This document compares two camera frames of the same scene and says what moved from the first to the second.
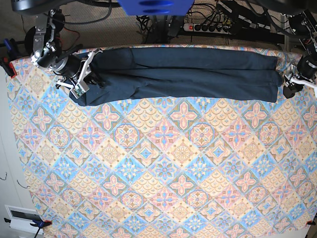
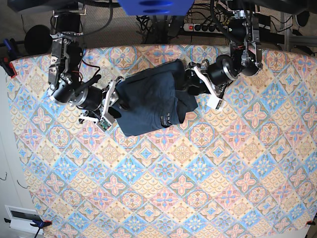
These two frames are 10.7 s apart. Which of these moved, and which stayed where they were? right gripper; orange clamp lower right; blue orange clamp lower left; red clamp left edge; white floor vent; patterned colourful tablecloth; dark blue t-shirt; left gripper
Moved: right gripper; dark blue t-shirt; left gripper
Stayed: patterned colourful tablecloth; red clamp left edge; blue orange clamp lower left; white floor vent; orange clamp lower right
